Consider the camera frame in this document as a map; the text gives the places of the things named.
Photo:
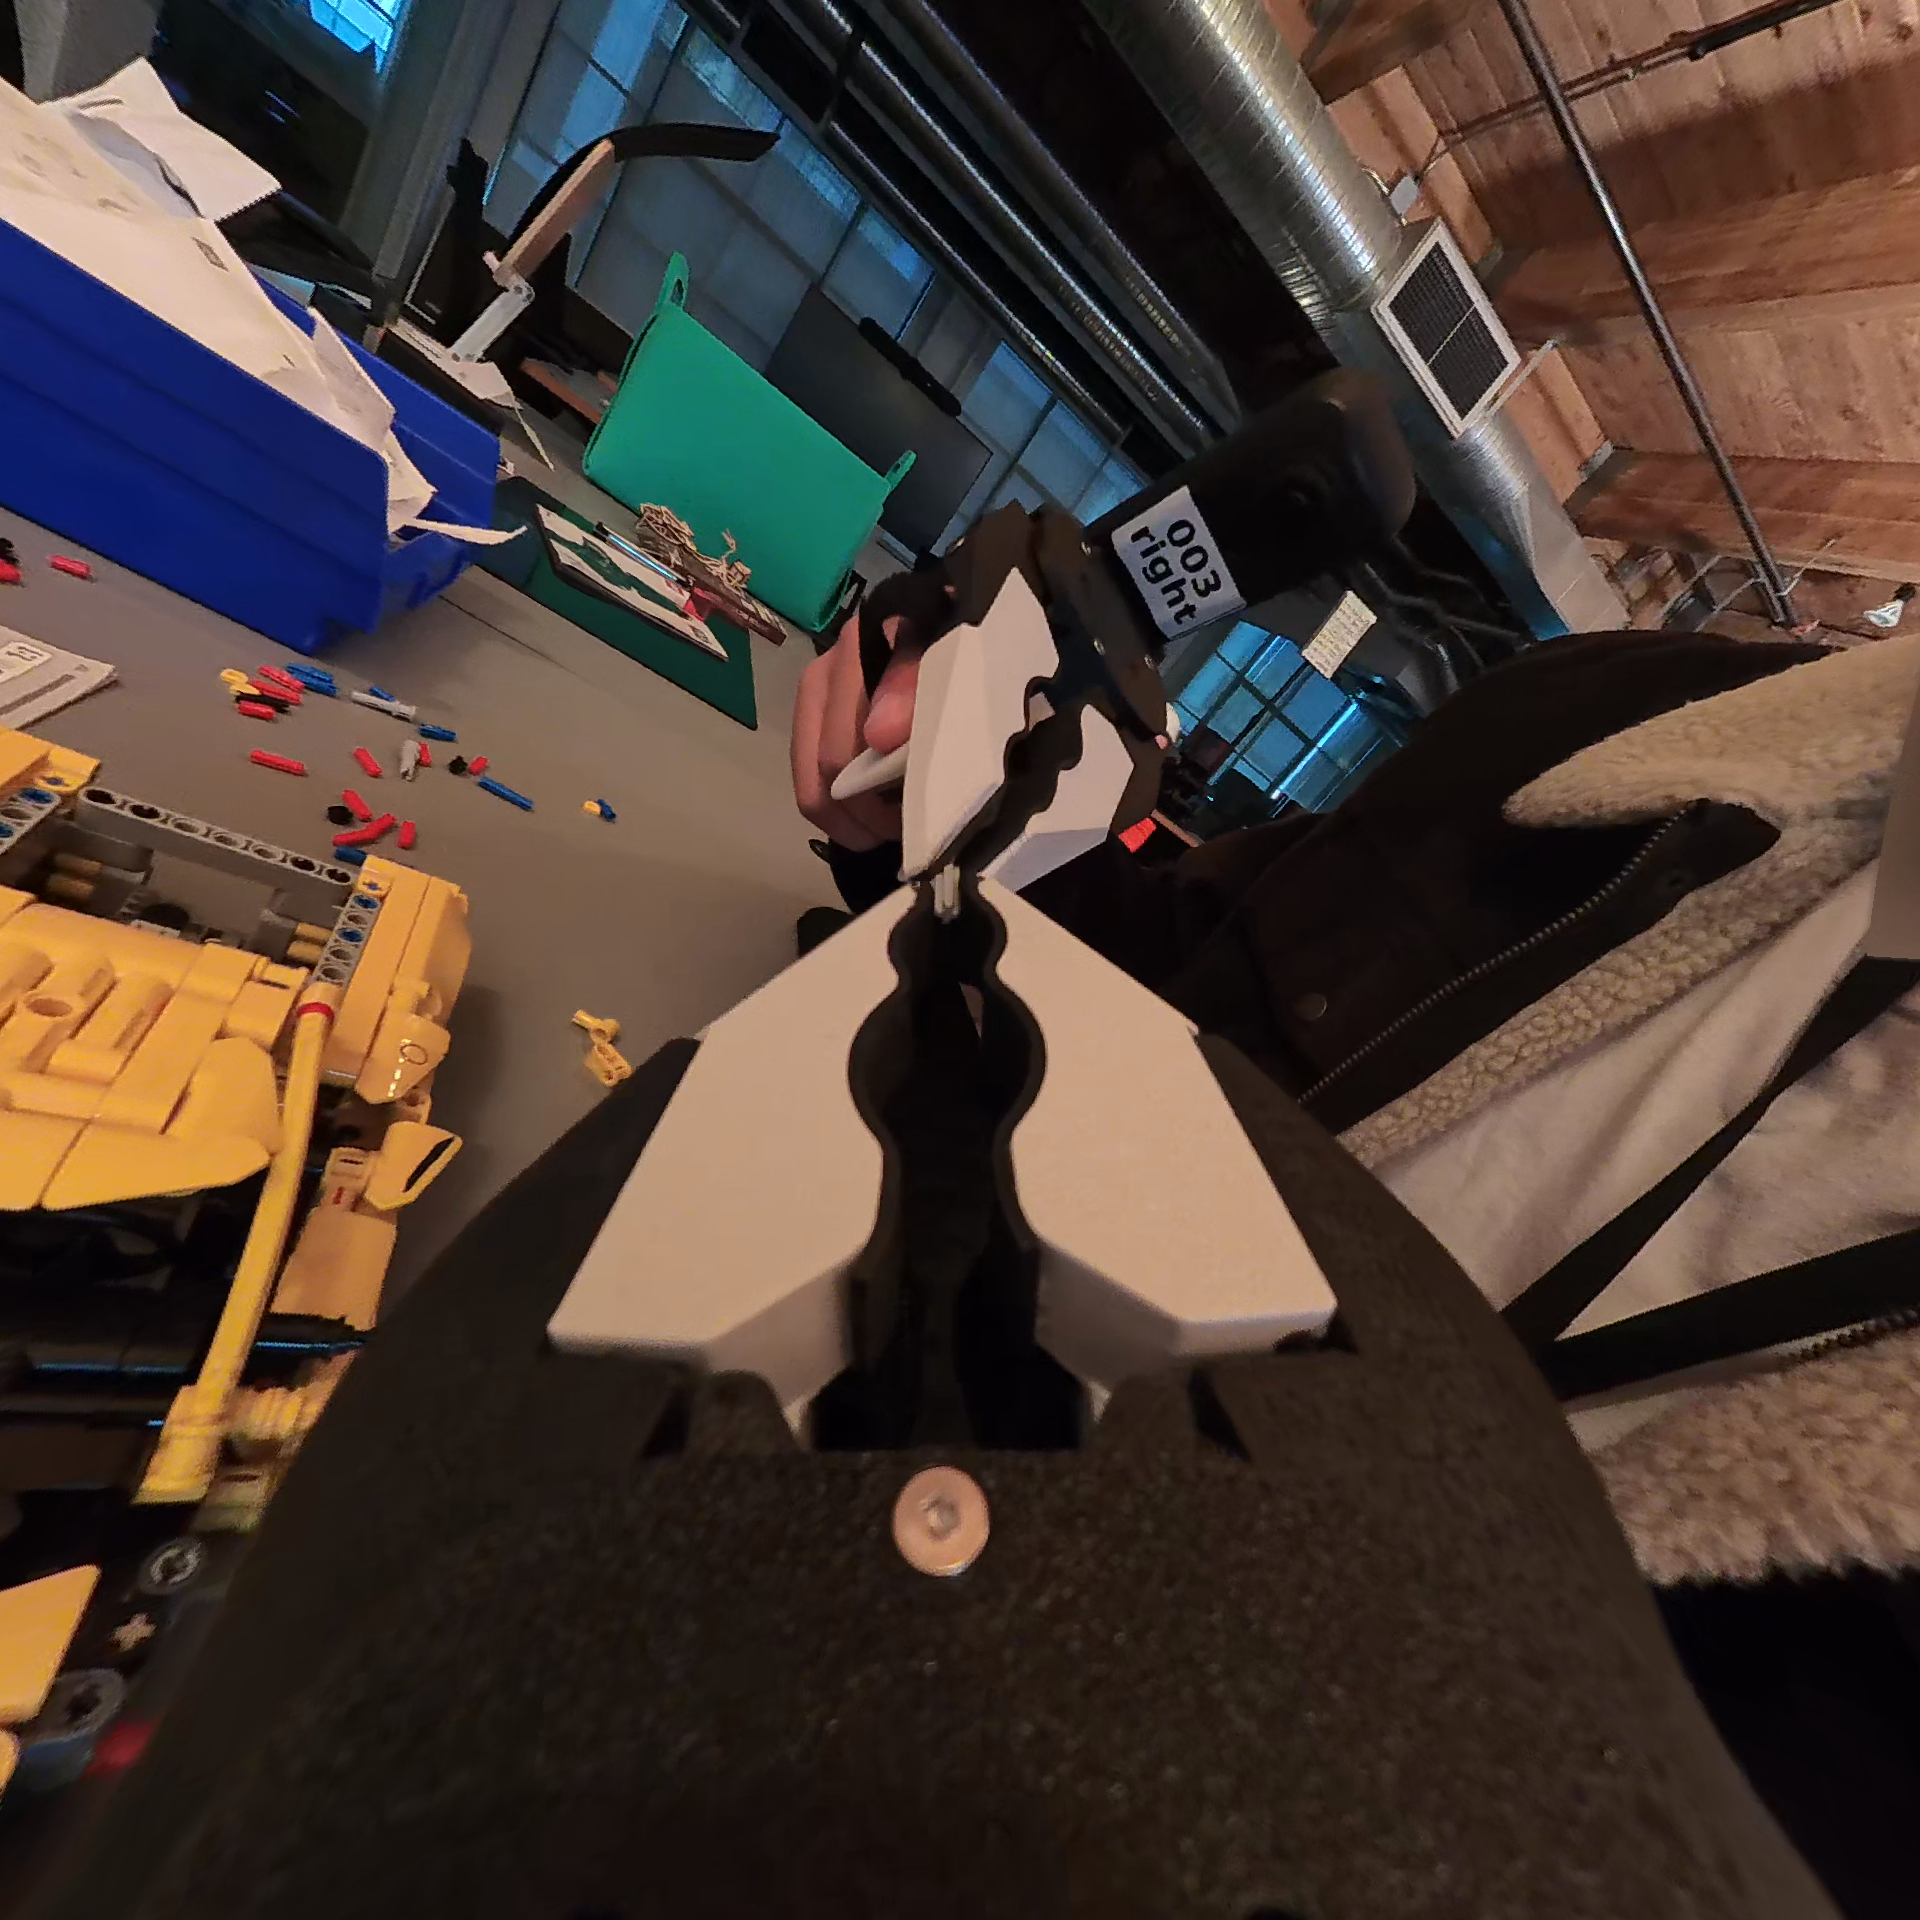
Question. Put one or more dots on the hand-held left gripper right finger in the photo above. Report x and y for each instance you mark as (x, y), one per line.
(1172, 1185)

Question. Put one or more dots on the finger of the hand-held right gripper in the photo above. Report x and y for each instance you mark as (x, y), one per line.
(1095, 797)
(974, 704)

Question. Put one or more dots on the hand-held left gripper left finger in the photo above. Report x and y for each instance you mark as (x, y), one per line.
(721, 1200)

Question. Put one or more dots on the yellow angled toy piece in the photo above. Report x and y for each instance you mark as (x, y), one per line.
(604, 1048)

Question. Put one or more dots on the yellow toy brick car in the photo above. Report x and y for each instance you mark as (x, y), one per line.
(121, 1035)

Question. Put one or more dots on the person's right hand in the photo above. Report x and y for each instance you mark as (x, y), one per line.
(833, 734)

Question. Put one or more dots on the white hanging note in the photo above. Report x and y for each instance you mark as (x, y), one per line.
(1341, 633)

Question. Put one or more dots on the white vent grille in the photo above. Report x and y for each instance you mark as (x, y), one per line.
(1449, 329)

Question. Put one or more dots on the small wooden model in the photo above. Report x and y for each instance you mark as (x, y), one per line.
(682, 541)

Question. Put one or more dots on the green cutting mat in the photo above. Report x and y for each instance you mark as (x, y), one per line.
(629, 669)

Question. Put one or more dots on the green folding board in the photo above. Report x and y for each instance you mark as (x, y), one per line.
(721, 450)

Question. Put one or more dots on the green white board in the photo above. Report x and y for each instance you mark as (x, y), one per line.
(599, 568)

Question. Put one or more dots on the white shirt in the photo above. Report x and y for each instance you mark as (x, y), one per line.
(1577, 1170)

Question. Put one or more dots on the long grey toy pin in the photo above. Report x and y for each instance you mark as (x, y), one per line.
(383, 701)

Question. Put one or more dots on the scattered red toy pins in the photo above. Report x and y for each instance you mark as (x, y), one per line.
(278, 761)

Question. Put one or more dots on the blue storage bin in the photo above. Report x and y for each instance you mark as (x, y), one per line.
(181, 435)

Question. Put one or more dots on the toy car instruction booklet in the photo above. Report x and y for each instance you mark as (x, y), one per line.
(45, 675)

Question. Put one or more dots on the crumpled white printed paper bags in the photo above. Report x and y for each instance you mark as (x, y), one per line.
(137, 211)

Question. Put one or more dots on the silver air duct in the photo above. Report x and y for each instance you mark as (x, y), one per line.
(1276, 181)

